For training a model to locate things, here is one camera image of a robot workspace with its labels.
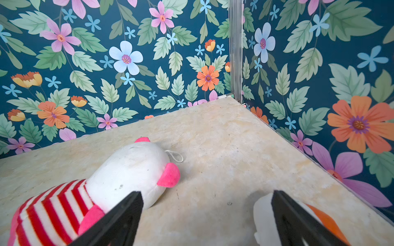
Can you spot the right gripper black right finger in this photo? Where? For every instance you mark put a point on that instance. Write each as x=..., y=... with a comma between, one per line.
x=299, y=226

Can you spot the pink white striped plush toy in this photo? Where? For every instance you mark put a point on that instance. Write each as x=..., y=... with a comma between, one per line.
x=58, y=216

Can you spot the aluminium corner frame post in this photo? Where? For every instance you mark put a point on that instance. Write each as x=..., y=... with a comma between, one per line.
x=235, y=47

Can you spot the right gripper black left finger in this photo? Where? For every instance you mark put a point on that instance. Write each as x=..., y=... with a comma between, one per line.
x=116, y=227

